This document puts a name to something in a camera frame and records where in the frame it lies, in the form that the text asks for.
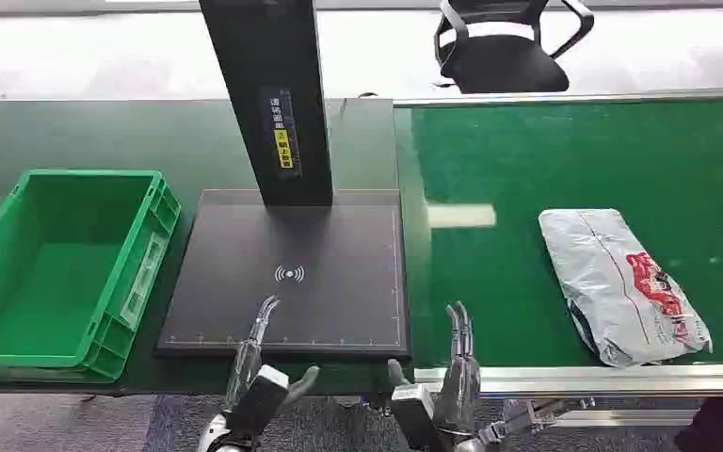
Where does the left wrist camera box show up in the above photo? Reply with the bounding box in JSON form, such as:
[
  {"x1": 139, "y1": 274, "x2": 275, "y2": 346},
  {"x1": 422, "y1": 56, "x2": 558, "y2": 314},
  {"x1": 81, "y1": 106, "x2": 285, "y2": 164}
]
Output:
[{"x1": 222, "y1": 364, "x2": 292, "y2": 445}]

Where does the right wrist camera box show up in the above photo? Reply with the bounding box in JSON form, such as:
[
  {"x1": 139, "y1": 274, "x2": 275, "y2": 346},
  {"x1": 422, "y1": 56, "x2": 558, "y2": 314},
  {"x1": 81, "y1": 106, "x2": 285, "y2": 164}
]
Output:
[{"x1": 390, "y1": 383, "x2": 454, "y2": 452}]

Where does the green plastic crate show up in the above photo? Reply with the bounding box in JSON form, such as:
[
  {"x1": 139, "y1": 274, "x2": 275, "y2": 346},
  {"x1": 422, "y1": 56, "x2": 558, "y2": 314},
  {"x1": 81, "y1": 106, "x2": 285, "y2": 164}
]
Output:
[{"x1": 0, "y1": 169, "x2": 182, "y2": 383}]

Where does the green conveyor belt with frame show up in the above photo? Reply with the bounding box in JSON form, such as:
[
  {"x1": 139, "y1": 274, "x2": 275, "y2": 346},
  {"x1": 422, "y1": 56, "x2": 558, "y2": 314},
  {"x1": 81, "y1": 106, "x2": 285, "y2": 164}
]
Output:
[{"x1": 393, "y1": 88, "x2": 723, "y2": 430}]

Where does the dark object on floor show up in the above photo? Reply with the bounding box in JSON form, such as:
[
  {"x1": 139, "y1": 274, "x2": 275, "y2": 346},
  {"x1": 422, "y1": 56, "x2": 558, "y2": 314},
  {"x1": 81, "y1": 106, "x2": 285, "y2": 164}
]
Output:
[{"x1": 674, "y1": 396, "x2": 723, "y2": 452}]

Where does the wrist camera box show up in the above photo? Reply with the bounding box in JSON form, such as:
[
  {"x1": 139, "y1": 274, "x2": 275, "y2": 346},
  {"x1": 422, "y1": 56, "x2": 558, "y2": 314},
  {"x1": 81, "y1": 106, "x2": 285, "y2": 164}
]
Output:
[
  {"x1": 390, "y1": 383, "x2": 454, "y2": 452},
  {"x1": 222, "y1": 364, "x2": 292, "y2": 445}
]

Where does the grey parcel bag red print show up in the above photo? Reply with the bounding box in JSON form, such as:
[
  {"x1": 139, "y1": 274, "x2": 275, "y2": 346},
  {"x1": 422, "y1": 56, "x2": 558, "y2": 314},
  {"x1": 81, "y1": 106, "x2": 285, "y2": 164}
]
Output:
[{"x1": 538, "y1": 208, "x2": 714, "y2": 368}]

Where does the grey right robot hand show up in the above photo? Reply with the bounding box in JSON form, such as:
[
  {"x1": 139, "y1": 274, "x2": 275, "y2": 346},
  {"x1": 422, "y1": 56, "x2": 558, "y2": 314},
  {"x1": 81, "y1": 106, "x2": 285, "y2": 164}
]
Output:
[{"x1": 387, "y1": 300, "x2": 483, "y2": 438}]

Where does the black office chair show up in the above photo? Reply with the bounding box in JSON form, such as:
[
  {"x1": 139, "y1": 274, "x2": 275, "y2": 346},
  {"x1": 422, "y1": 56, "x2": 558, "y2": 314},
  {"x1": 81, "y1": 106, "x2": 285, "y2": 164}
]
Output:
[{"x1": 433, "y1": 0, "x2": 595, "y2": 95}]

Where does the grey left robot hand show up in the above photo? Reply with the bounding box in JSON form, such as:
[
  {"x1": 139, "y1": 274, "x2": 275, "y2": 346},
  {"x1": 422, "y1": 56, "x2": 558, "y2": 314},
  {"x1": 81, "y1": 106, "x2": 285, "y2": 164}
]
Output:
[{"x1": 222, "y1": 295, "x2": 321, "y2": 414}]

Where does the black scanner stand with base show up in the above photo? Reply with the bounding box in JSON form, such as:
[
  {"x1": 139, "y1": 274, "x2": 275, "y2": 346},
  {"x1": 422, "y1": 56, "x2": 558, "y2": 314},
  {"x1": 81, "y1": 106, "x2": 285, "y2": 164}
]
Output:
[{"x1": 155, "y1": 0, "x2": 412, "y2": 360}]

